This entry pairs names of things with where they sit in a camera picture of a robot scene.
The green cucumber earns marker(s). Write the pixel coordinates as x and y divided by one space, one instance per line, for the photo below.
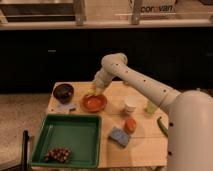
161 126

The red bowl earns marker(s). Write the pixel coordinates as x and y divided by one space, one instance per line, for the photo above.
93 103

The white cardboard box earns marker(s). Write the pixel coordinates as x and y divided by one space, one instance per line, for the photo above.
157 6

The orange fruit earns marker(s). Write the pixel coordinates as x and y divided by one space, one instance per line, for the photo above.
130 125

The light green cup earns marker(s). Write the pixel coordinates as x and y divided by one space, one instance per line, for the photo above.
150 108

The blue sponge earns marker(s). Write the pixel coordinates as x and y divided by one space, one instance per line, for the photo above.
119 136

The black chair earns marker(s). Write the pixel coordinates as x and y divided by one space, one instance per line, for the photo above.
22 163

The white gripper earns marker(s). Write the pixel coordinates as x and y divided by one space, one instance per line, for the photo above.
102 79

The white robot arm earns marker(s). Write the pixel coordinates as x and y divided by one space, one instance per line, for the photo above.
190 114

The wooden shelf rack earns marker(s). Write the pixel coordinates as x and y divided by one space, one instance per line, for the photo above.
100 14

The bunch of dark grapes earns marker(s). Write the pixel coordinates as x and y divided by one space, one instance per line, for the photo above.
60 155

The green plastic tray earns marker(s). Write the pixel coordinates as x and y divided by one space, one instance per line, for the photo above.
80 134

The yellow banana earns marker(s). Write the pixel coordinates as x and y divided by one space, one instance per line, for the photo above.
91 92

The white cup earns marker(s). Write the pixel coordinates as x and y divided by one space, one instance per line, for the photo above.
129 107

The light blue cloth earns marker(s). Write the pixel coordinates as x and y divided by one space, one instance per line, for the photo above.
65 108

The dark brown bowl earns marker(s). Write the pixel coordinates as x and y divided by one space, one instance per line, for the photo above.
63 93

